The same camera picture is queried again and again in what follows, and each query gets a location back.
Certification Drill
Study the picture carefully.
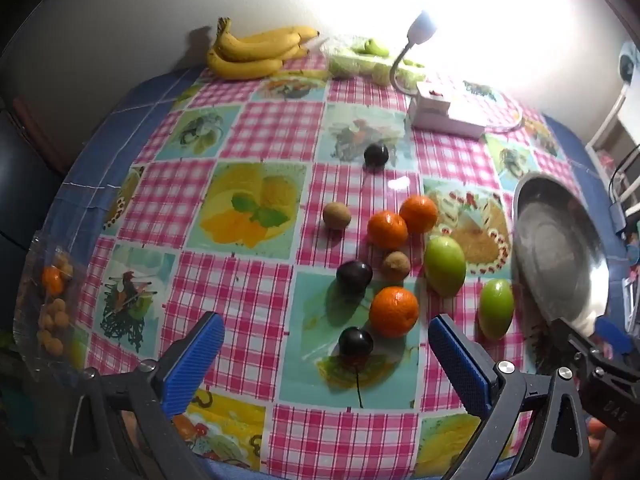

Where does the oval green jujube fruit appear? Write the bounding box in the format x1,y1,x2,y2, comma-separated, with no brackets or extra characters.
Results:
423,236,467,297
477,279,516,341

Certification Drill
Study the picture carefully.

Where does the clear plastic bag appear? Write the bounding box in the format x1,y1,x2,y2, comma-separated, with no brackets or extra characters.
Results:
12,230,86,381

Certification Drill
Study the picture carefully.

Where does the white cardboard box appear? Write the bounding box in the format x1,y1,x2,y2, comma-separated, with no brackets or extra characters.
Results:
616,42,640,86

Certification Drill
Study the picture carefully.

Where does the small bagged mandarin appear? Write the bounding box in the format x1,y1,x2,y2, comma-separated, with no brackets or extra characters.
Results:
41,266,66,297

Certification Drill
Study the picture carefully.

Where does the white chair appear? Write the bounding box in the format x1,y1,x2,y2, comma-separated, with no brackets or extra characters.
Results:
585,80,640,161

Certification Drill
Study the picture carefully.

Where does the yellow banana bunch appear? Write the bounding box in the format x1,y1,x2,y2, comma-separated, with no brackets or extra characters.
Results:
206,16,321,81

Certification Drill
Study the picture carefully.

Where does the brown kiwi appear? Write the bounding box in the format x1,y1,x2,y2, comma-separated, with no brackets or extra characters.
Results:
322,202,352,231
382,251,412,282

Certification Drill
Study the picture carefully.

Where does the grey charger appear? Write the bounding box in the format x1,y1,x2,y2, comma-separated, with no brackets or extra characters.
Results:
609,201,630,235

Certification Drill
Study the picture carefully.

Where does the pink checkered printed tablecloth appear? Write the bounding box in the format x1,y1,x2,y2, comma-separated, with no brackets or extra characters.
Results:
75,52,571,473

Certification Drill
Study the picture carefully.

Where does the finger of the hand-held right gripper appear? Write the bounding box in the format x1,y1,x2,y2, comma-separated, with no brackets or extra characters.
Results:
550,319,640,433
595,317,635,358

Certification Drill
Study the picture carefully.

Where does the white power cable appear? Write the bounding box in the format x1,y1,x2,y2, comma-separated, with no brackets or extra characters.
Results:
480,102,524,136

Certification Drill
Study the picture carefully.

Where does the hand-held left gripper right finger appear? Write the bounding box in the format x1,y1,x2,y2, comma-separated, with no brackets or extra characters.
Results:
428,314,593,480

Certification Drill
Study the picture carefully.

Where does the black cable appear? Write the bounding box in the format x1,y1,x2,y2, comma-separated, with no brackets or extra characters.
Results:
607,144,640,211

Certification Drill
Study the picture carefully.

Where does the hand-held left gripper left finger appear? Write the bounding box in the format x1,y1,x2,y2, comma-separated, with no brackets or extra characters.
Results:
59,311,226,480

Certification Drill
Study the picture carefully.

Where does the dark purple plum with stem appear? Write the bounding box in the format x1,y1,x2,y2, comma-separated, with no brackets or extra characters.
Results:
338,326,374,408

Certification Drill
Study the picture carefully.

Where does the cluster of tan longans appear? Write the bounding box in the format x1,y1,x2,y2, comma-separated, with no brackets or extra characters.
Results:
37,255,76,356

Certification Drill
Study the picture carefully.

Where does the white power strip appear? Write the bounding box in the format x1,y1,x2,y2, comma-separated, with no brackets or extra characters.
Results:
407,82,488,138

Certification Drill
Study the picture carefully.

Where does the orange mandarin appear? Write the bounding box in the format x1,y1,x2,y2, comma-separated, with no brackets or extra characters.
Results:
399,194,439,234
369,286,420,339
367,211,409,251

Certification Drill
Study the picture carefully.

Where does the steel bowl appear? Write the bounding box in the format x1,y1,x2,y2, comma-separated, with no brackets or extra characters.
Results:
511,171,612,338

